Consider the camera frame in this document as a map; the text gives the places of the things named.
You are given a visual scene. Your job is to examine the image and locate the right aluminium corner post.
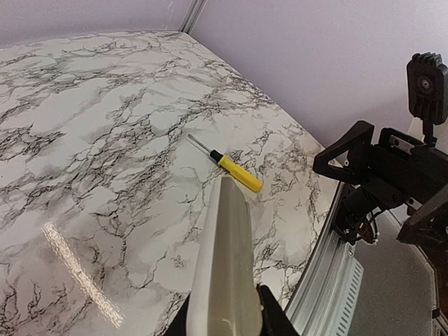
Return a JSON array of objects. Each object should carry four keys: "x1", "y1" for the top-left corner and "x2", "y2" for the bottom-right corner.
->
[{"x1": 179, "y1": 0, "x2": 207, "y2": 34}]

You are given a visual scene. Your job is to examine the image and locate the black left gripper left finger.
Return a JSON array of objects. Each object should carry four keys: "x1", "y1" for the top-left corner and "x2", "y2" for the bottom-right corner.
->
[{"x1": 166, "y1": 302, "x2": 188, "y2": 336}]

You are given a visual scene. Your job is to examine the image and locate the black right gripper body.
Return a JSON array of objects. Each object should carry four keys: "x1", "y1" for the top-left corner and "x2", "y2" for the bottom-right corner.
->
[{"x1": 341, "y1": 127, "x2": 447, "y2": 214}]

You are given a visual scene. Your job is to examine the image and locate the white remote control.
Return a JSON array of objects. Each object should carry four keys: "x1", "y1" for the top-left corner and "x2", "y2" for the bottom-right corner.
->
[{"x1": 186, "y1": 177, "x2": 263, "y2": 335}]

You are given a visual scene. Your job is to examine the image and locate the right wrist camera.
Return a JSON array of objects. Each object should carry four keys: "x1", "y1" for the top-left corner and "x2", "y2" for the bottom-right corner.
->
[{"x1": 407, "y1": 52, "x2": 447, "y2": 147}]

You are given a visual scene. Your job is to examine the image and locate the aluminium front table rail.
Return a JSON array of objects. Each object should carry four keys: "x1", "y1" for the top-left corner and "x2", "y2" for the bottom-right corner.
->
[{"x1": 285, "y1": 183, "x2": 363, "y2": 335}]

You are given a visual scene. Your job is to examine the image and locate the yellow handled screwdriver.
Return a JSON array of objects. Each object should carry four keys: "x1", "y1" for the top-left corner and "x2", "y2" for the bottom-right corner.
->
[{"x1": 188, "y1": 134, "x2": 263, "y2": 193}]

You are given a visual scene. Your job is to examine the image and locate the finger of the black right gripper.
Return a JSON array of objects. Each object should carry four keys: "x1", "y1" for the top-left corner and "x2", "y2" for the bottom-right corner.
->
[
  {"x1": 311, "y1": 120, "x2": 376, "y2": 186},
  {"x1": 397, "y1": 190, "x2": 447, "y2": 247}
]

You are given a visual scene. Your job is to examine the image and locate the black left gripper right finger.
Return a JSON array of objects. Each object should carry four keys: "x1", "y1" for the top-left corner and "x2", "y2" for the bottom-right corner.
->
[{"x1": 256, "y1": 285, "x2": 298, "y2": 336}]

